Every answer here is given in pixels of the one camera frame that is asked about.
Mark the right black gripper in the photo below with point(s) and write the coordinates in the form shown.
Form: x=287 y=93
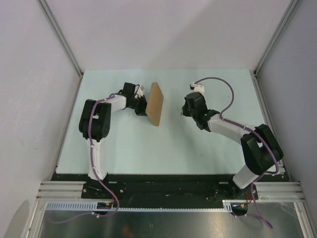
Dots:
x=185 y=112

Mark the right aluminium frame post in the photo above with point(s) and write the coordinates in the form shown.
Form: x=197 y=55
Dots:
x=282 y=26

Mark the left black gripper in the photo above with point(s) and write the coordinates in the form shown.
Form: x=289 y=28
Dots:
x=142 y=112

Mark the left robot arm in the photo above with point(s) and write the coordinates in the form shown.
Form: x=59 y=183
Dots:
x=95 y=122

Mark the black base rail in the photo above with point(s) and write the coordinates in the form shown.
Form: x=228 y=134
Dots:
x=167 y=191

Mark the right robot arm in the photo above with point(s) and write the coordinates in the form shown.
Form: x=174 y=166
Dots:
x=260 y=148

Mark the aluminium frame post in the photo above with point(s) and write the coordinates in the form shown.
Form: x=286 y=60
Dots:
x=282 y=26
x=49 y=15

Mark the grey slotted cable duct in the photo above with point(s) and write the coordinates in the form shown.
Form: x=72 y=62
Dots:
x=94 y=206

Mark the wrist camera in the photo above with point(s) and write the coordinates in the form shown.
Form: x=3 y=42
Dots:
x=197 y=87
x=139 y=91

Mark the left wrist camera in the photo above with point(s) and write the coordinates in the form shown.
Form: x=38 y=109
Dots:
x=139 y=91

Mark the brown cardboard express box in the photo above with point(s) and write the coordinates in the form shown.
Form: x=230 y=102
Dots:
x=155 y=103

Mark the aluminium extrusion crossbar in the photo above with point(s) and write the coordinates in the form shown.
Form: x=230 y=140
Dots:
x=267 y=191

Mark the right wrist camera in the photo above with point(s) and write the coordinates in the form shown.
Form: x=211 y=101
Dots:
x=197 y=87

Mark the left aluminium frame post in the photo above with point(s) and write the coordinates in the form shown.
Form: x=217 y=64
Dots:
x=49 y=15

